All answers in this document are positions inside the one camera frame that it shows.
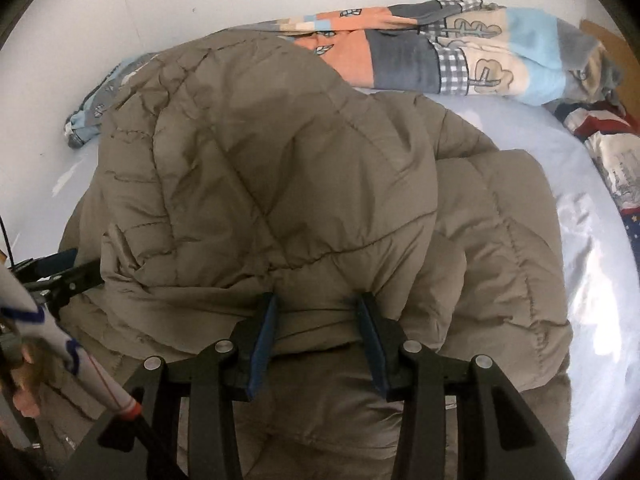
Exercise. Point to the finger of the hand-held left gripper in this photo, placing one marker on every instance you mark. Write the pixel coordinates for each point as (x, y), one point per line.
(75, 277)

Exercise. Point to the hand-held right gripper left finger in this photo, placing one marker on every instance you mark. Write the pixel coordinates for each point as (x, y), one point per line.
(260, 347)

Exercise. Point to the person's left hand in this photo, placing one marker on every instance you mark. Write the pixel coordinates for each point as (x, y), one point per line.
(25, 395)

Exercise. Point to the wooden headboard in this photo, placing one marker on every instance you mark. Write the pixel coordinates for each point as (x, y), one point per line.
(600, 30)

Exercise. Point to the olive quilted hooded jacket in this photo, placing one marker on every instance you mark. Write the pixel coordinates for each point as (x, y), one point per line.
(275, 185)

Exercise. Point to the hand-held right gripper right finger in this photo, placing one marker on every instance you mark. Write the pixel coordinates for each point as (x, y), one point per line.
(375, 350)

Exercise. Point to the patchwork printed quilt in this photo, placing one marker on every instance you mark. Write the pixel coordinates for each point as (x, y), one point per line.
(400, 55)

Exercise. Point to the striped and starred pillow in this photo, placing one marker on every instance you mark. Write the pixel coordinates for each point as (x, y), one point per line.
(615, 160)

